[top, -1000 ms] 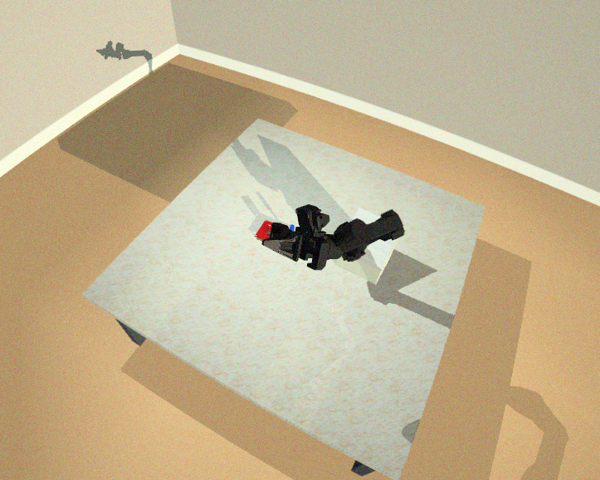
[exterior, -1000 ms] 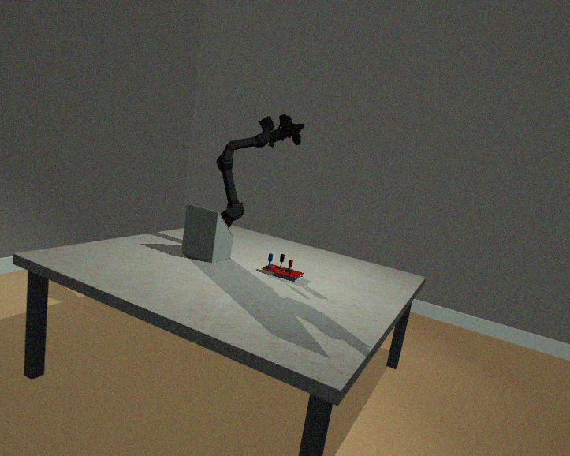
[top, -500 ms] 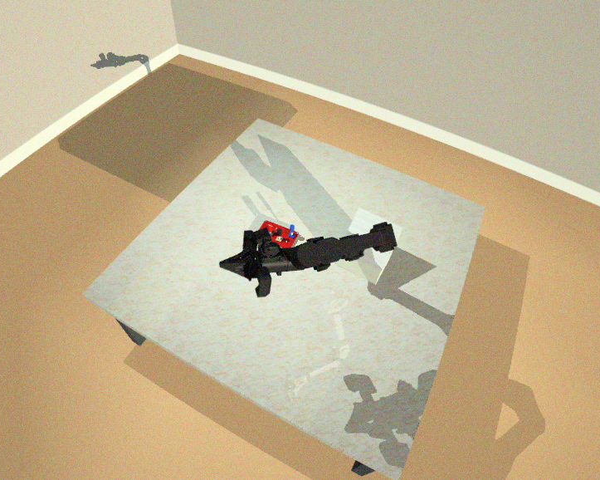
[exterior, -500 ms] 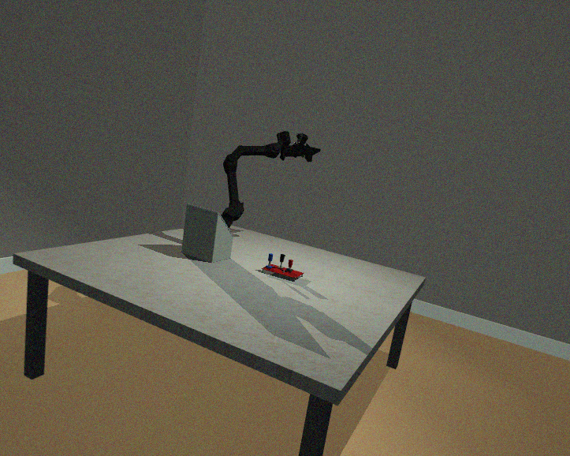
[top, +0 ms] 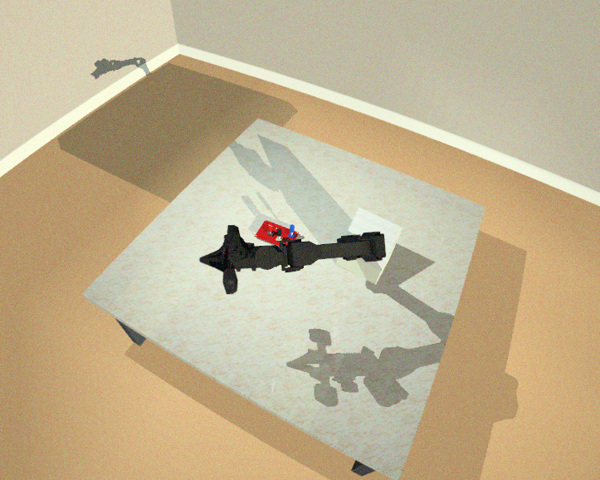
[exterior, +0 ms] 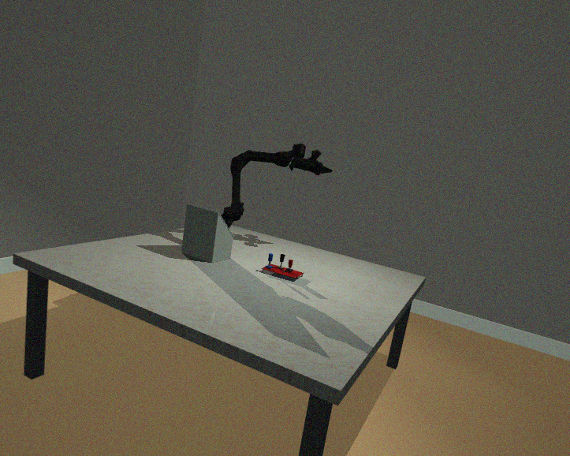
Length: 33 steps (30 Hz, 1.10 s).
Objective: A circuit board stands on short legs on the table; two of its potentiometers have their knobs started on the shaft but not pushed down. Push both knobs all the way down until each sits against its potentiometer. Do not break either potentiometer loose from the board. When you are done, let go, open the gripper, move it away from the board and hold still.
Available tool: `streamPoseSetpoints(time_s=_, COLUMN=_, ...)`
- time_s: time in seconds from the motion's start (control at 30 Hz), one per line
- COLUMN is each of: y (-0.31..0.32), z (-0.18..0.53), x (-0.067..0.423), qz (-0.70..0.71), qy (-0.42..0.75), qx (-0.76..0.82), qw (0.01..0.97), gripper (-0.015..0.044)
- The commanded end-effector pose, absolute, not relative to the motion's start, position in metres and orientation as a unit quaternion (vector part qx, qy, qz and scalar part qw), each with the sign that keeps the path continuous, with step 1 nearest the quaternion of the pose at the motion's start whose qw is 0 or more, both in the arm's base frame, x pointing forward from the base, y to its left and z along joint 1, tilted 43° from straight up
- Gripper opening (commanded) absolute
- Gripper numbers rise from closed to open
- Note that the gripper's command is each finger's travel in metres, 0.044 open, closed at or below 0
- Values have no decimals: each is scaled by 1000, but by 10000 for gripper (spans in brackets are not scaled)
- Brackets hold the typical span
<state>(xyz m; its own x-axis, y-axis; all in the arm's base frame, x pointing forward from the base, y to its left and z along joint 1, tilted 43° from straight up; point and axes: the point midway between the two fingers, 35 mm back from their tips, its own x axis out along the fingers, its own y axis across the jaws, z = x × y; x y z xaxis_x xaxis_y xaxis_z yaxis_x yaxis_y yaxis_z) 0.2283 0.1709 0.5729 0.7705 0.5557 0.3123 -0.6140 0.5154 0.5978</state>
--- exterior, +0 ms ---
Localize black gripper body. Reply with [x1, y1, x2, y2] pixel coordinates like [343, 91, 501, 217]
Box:
[302, 159, 322, 175]

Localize red circuit board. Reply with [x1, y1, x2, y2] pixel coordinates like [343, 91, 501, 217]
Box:
[262, 253, 303, 282]

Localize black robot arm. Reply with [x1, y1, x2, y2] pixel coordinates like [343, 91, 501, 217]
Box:
[221, 144, 322, 228]

